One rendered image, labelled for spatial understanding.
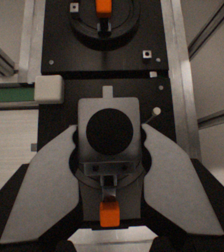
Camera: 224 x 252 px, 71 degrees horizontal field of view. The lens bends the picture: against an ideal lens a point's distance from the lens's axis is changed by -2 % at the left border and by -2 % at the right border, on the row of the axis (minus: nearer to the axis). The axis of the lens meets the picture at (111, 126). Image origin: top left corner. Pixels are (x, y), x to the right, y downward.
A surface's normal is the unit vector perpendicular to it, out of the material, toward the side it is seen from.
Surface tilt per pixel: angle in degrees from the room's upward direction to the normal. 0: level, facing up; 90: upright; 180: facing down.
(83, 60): 0
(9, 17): 0
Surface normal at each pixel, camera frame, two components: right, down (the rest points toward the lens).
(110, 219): 0.04, 0.20
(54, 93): 0.03, -0.17
